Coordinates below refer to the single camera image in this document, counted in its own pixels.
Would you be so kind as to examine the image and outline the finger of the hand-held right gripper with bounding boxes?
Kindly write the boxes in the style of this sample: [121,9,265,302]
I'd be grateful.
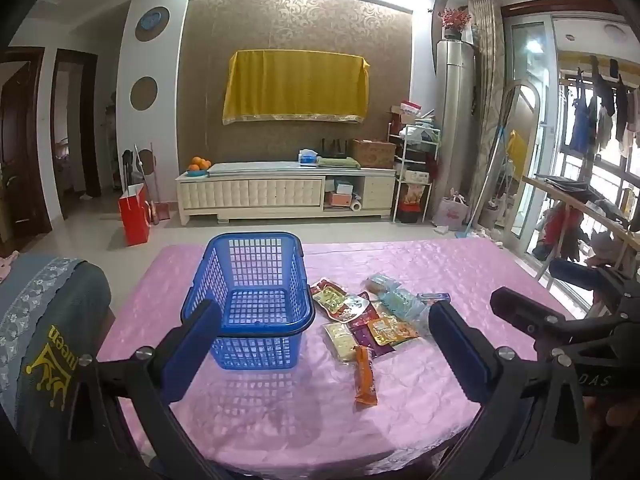
[550,259,631,306]
[490,287,568,346]

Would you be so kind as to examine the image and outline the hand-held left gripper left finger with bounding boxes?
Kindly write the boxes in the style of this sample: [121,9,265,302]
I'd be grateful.
[65,299,236,480]

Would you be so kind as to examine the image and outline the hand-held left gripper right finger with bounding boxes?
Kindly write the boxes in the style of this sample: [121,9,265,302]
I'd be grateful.
[429,301,593,480]

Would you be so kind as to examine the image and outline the orange snack packet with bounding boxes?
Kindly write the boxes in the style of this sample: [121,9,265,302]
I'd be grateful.
[367,317,420,346]

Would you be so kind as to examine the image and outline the light blue snack packet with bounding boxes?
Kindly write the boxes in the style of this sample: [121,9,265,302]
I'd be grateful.
[380,287,431,331]
[367,272,401,293]

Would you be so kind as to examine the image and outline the small red snack packet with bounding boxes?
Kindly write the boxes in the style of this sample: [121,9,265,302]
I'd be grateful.
[350,305,383,333]

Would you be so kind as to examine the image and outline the orange sausage stick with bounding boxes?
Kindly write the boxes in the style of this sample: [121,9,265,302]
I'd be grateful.
[353,345,378,407]

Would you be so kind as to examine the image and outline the purple snack packet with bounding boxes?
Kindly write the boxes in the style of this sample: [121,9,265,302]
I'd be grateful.
[350,327,396,358]

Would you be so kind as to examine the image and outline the blue plastic basket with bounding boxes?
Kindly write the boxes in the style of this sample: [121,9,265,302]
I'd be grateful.
[181,231,317,372]

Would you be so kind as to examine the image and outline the clear cracker packet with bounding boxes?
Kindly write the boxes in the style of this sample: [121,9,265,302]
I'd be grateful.
[322,321,361,363]

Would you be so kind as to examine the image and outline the large red yellow snack packet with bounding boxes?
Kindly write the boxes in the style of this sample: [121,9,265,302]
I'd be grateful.
[310,278,371,322]

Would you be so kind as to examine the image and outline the drying rack with clothes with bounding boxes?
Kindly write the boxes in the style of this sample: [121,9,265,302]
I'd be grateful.
[522,175,640,281]

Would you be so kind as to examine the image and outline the pink gift bag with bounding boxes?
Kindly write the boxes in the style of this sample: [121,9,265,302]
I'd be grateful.
[432,190,471,231]

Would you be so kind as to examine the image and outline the pink quilted tablecloth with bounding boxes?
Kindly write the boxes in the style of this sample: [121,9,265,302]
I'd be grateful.
[95,237,581,480]

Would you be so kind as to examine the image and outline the red paper bag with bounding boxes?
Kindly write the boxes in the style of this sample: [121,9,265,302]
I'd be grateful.
[118,183,151,247]

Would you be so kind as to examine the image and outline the chair with grey cover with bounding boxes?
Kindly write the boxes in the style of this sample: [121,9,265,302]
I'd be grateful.
[0,252,113,461]

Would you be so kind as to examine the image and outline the standing mirror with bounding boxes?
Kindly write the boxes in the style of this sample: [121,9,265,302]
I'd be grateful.
[477,80,541,241]

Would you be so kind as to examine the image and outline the cream tv cabinet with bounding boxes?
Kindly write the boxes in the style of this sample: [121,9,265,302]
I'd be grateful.
[175,161,398,226]

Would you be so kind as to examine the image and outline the hanging clothes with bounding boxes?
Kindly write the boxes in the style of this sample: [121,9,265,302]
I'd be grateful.
[565,55,640,156]

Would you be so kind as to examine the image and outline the white metal rack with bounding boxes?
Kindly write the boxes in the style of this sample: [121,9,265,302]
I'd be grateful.
[392,125,442,224]

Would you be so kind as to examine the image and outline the standing air conditioner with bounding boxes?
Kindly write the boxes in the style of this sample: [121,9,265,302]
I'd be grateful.
[436,40,476,211]

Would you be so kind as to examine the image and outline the beige curtain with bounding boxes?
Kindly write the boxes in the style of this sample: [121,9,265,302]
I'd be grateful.
[467,0,507,221]

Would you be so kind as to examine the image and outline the cardboard box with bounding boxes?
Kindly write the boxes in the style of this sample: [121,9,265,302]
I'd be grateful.
[350,139,397,169]

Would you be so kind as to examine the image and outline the brown wooden door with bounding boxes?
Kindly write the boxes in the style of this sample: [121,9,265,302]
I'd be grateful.
[0,47,53,241]

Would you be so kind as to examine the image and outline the vase with red flowers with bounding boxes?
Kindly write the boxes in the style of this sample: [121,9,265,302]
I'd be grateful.
[438,7,473,41]

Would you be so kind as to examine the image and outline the yellow cloth cover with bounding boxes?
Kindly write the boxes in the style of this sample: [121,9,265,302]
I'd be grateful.
[221,49,371,125]

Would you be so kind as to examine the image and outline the blue handled mop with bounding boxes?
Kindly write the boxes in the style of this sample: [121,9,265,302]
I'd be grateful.
[455,125,506,238]

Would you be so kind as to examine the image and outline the dark door frame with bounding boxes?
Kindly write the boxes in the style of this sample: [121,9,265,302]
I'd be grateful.
[52,49,101,198]

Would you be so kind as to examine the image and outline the brown round wall disc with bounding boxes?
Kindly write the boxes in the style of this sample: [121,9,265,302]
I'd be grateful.
[130,76,159,111]

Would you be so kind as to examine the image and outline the blue round wall plate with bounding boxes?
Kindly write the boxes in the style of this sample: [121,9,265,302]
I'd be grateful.
[135,6,170,42]

